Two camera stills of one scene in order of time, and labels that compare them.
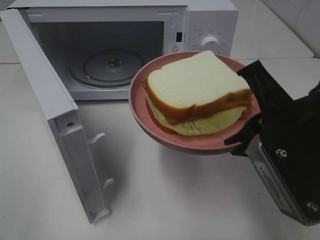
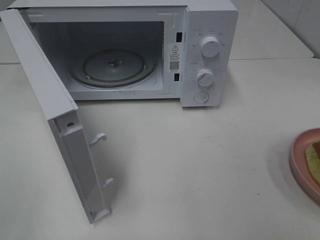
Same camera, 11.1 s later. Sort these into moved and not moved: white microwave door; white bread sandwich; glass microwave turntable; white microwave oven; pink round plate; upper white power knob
Moved: white bread sandwich; pink round plate
Not moved: white microwave door; upper white power knob; white microwave oven; glass microwave turntable
